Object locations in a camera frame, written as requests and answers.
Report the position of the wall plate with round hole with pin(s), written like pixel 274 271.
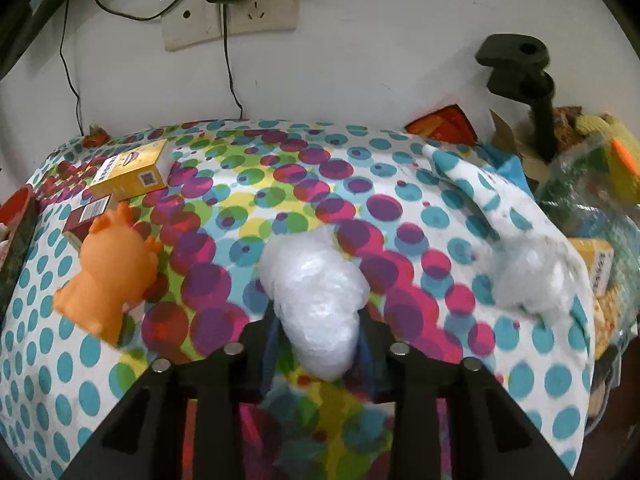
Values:
pixel 190 25

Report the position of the polka dot cloth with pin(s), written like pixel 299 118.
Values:
pixel 400 220

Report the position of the red candy wrapper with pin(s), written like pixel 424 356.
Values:
pixel 94 137

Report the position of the black monitor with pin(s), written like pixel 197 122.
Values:
pixel 30 10

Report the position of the orange rubber toy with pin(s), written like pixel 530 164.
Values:
pixel 112 270

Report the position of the yellow plush duck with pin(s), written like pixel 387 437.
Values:
pixel 615 135

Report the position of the red orange packet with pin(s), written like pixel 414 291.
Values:
pixel 445 122

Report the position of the red round tray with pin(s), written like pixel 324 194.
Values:
pixel 15 205

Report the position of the dark red small box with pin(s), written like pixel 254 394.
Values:
pixel 82 215

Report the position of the yellow printed carton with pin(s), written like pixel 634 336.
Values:
pixel 595 260

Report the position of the white wall power socket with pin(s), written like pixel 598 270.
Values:
pixel 265 15

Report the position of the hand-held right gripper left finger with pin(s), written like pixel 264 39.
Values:
pixel 272 345

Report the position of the black desk clamp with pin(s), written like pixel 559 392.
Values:
pixel 515 60

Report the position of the clear plastic bag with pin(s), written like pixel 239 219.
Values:
pixel 315 300
pixel 530 280

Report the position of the yellow cardboard box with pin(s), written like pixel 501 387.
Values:
pixel 130 165

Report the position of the blue cloth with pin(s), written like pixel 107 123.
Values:
pixel 510 167

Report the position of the brown cardboard box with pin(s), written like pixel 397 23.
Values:
pixel 520 145

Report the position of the clear bag with green contents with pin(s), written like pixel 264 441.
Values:
pixel 575 195

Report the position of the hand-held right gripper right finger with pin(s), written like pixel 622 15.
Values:
pixel 364 350

